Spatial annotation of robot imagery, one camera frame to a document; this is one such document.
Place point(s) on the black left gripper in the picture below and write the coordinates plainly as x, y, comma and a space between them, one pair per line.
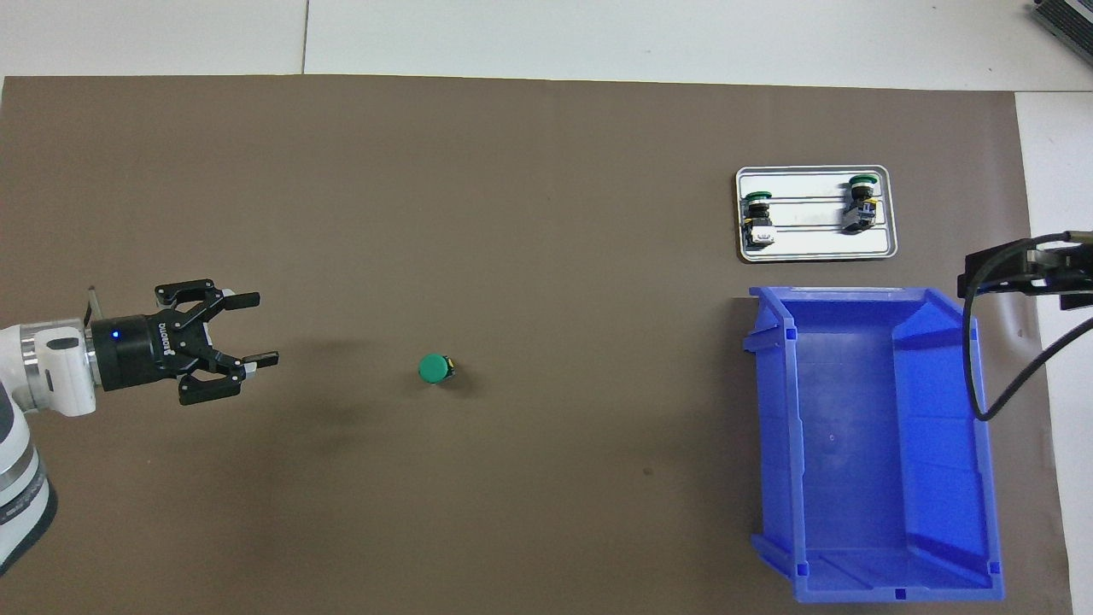
137, 354

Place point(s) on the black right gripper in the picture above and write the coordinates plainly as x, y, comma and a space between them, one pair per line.
1074, 273

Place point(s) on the green push button switch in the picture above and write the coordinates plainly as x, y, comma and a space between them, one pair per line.
434, 368

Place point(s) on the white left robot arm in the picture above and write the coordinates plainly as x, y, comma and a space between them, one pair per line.
51, 376

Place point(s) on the green push button, yellow mark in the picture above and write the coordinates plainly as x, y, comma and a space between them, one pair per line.
858, 213

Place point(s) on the green push button, white block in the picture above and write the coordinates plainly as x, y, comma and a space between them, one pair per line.
758, 218

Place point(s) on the silver metal tray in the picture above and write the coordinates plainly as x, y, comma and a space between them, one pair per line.
811, 243

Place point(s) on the blue plastic storage bin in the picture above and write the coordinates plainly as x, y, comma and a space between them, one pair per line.
879, 444

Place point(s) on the dark grey device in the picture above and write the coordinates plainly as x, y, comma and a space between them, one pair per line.
1067, 21

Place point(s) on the brown table mat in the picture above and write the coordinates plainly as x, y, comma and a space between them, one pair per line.
555, 470

